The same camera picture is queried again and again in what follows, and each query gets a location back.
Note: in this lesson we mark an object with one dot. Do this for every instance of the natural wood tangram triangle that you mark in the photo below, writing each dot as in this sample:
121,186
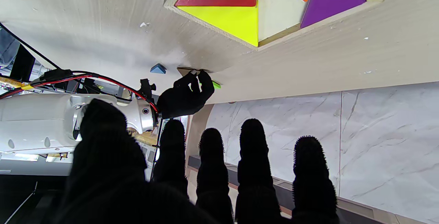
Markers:
187,69

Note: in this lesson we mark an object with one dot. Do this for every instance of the yellow large tangram triangle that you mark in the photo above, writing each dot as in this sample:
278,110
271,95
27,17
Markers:
233,20

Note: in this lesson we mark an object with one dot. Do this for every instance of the square wooden tangram tray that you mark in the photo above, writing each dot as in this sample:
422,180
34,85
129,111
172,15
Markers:
274,11

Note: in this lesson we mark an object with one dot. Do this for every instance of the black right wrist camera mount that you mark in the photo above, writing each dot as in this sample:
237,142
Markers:
146,87

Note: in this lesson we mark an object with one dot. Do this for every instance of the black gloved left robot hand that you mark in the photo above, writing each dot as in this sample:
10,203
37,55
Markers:
109,176

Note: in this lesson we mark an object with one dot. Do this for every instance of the green tangram square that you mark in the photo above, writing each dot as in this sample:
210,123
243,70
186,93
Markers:
216,84

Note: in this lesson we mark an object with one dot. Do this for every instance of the blue small tangram triangle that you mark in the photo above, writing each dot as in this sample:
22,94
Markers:
158,68

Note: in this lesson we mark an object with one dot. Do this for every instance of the marble print backdrop sheet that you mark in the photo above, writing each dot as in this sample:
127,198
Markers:
343,141

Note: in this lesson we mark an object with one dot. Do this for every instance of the white torn paper scrap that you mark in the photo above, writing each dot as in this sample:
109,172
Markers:
144,24

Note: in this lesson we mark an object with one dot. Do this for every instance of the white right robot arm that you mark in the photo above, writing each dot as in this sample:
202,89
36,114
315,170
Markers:
41,124

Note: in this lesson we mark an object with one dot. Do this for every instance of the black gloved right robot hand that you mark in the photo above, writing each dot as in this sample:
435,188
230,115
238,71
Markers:
185,97

